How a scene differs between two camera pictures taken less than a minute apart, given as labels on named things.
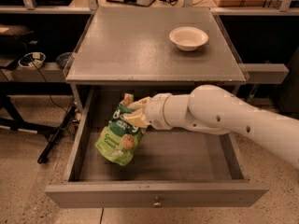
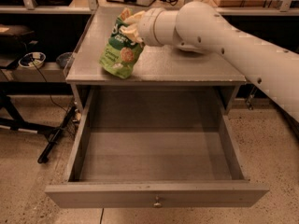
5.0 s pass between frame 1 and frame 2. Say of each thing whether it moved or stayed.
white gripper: moved
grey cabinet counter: stayed
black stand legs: stayed
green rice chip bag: moved
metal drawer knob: stayed
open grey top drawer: stayed
